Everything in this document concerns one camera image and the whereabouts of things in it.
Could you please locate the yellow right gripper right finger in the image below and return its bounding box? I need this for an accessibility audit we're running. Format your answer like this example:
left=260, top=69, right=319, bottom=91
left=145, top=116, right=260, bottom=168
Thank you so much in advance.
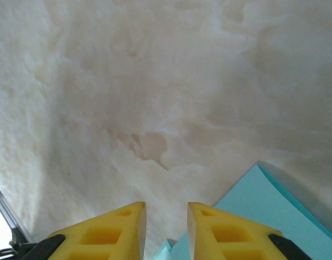
left=187, top=201, right=313, bottom=260

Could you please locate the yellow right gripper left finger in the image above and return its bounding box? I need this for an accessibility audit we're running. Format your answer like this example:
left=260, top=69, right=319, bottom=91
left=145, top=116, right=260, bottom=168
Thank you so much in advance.
left=32, top=201, right=147, bottom=260

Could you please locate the light blue cloth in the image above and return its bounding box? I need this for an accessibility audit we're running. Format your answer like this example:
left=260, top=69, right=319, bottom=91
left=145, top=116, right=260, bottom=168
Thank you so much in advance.
left=154, top=161, right=332, bottom=260

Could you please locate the black thin wire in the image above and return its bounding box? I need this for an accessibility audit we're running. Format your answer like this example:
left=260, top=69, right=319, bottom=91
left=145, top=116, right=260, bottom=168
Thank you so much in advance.
left=0, top=238, right=44, bottom=260

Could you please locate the aluminium front rail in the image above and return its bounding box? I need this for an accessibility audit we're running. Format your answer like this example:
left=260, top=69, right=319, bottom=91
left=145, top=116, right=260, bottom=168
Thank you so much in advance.
left=0, top=184, right=34, bottom=244

